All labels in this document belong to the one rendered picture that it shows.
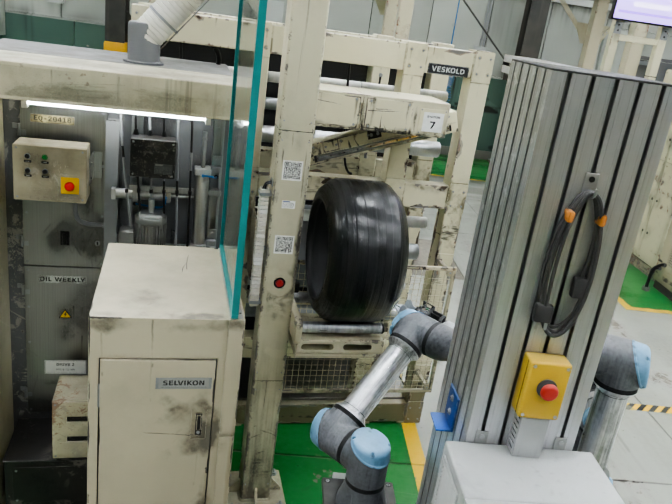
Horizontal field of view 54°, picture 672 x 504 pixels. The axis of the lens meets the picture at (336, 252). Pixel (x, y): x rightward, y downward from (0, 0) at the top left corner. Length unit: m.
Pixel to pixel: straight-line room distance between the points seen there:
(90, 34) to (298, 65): 9.77
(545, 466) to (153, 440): 1.05
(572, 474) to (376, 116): 1.69
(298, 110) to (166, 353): 1.03
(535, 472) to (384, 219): 1.24
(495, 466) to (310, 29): 1.56
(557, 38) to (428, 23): 2.24
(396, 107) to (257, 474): 1.68
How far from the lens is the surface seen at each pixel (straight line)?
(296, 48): 2.39
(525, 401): 1.46
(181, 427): 1.96
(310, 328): 2.62
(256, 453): 3.00
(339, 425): 2.02
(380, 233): 2.43
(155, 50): 2.66
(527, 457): 1.55
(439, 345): 2.08
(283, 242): 2.53
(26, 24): 12.36
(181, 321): 1.80
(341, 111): 2.72
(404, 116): 2.79
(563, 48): 12.48
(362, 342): 2.67
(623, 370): 1.90
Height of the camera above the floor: 2.07
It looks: 20 degrees down
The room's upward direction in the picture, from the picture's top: 8 degrees clockwise
